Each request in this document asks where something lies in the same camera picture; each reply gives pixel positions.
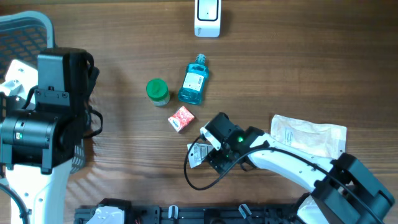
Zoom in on blue mouthwash bottle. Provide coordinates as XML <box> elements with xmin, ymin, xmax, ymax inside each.
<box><xmin>178</xmin><ymin>54</ymin><xmax>209</xmax><ymax>105</ymax></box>

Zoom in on red tissue packet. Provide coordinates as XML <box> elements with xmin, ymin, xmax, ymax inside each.
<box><xmin>168</xmin><ymin>106</ymin><xmax>195</xmax><ymax>132</ymax></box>

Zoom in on white barcode scanner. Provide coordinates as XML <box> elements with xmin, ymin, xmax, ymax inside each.
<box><xmin>194</xmin><ymin>0</ymin><xmax>221</xmax><ymax>38</ymax></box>

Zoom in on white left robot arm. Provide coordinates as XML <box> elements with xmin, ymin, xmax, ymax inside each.
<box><xmin>1</xmin><ymin>47</ymin><xmax>102</xmax><ymax>223</ymax></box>

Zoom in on beige plastic food pouch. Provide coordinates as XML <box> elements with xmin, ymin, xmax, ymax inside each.
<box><xmin>270</xmin><ymin>115</ymin><xmax>347</xmax><ymax>159</ymax></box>

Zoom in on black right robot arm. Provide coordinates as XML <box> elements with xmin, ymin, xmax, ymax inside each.
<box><xmin>200</xmin><ymin>113</ymin><xmax>395</xmax><ymax>223</ymax></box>

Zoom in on green lid jar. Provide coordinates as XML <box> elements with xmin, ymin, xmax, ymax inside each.
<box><xmin>146</xmin><ymin>78</ymin><xmax>170</xmax><ymax>106</ymax></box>

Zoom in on grey plastic shopping basket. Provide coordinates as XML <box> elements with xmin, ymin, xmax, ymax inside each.
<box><xmin>1</xmin><ymin>11</ymin><xmax>84</xmax><ymax>174</ymax></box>

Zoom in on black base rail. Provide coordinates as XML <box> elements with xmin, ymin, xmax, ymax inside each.
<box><xmin>74</xmin><ymin>198</ymin><xmax>303</xmax><ymax>224</ymax></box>

